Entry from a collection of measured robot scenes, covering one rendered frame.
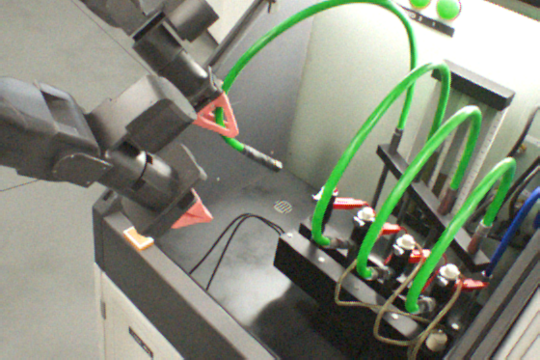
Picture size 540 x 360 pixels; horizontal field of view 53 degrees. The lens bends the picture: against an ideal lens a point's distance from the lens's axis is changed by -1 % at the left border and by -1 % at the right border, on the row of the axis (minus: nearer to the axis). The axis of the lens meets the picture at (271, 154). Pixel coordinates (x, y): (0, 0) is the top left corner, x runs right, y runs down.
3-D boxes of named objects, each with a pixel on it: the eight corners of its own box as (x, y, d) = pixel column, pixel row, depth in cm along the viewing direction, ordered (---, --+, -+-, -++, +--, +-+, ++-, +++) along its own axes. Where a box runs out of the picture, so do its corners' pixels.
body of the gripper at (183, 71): (215, 72, 88) (185, 38, 85) (219, 93, 79) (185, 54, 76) (185, 97, 89) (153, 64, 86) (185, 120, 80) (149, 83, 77)
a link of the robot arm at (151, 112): (15, 106, 51) (43, 175, 47) (102, 26, 50) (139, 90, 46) (99, 143, 62) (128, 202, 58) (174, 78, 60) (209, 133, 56)
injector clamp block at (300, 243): (266, 289, 110) (279, 235, 101) (299, 265, 117) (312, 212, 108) (407, 409, 93) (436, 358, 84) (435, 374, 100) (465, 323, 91)
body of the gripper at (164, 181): (211, 180, 62) (170, 152, 56) (148, 241, 63) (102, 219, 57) (188, 148, 66) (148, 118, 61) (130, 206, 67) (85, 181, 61)
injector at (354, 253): (320, 302, 102) (346, 220, 90) (337, 289, 105) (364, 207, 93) (332, 311, 100) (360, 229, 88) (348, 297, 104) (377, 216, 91)
